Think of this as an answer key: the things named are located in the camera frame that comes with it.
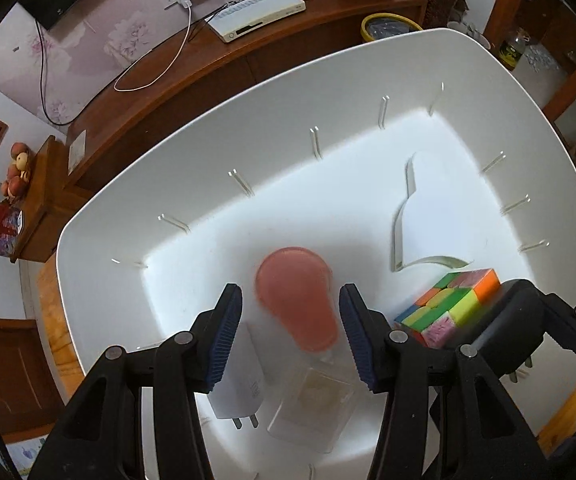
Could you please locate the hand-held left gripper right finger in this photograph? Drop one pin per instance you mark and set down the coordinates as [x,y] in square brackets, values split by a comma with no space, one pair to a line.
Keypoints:
[358,340]

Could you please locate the peach ornament cluster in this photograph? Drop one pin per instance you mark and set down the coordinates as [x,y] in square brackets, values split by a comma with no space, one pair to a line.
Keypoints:
[16,172]

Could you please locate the white set-top box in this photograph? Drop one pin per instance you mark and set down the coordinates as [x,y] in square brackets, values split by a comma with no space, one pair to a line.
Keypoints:
[258,15]

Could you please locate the long wooden television stand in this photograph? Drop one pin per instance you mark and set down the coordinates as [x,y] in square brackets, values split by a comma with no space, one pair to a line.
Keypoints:
[192,90]

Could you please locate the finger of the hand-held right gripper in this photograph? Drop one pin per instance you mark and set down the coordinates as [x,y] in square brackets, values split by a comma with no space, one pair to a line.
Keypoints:
[575,325]

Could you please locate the pink yellow-rimmed trash bin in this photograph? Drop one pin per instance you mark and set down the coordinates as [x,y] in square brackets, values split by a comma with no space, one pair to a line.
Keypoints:
[388,27]

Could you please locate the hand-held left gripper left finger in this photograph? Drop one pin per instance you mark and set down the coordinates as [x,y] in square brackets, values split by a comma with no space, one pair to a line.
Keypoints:
[222,340]

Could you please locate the grey paper pad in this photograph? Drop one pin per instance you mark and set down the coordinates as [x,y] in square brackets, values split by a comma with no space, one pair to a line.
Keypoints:
[77,152]

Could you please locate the white bottle-shaped card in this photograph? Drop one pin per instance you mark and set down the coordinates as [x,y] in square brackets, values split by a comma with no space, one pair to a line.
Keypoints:
[433,220]

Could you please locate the white plastic storage bin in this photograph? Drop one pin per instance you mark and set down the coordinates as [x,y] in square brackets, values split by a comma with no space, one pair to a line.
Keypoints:
[318,200]

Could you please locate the clear plastic box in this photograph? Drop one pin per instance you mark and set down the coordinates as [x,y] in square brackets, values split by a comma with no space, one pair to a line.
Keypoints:
[313,400]

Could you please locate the pastel puzzle cube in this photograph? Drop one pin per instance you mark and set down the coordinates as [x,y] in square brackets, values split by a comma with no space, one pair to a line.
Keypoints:
[448,305]

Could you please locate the red printed box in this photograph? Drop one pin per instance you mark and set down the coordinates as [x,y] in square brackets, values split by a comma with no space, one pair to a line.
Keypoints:
[5,227]

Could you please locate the white charger plug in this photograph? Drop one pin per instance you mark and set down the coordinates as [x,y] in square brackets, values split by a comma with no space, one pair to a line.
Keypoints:
[243,380]

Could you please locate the small wooden cabinet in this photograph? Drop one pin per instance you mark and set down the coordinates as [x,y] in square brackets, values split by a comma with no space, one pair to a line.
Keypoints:
[37,195]

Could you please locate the black charger plug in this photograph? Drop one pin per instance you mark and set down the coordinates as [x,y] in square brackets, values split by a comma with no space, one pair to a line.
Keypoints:
[513,315]

